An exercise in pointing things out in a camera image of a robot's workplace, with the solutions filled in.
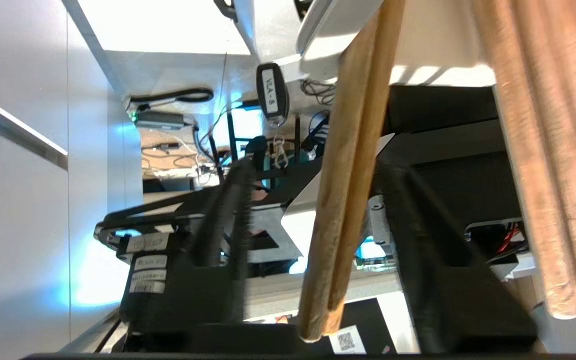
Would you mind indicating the black metal frame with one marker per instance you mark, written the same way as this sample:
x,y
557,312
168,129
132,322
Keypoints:
x,y
448,130

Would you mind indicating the white plate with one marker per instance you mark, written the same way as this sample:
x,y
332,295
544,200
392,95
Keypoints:
x,y
328,25

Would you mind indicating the white carabiner clip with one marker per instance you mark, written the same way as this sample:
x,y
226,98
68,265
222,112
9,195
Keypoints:
x,y
281,152

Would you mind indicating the black box with white labels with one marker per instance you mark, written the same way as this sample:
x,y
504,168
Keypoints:
x,y
145,295

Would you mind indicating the grey power adapter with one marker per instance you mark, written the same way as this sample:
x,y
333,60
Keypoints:
x,y
160,120

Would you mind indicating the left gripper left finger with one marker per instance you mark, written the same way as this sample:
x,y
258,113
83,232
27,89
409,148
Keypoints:
x,y
218,280

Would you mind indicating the black remote with white label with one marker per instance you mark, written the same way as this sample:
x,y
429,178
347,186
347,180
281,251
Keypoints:
x,y
273,95

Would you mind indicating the white code sticker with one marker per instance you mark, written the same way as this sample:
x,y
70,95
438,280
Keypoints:
x,y
348,341

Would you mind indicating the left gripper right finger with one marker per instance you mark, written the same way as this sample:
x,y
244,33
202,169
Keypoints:
x,y
448,290

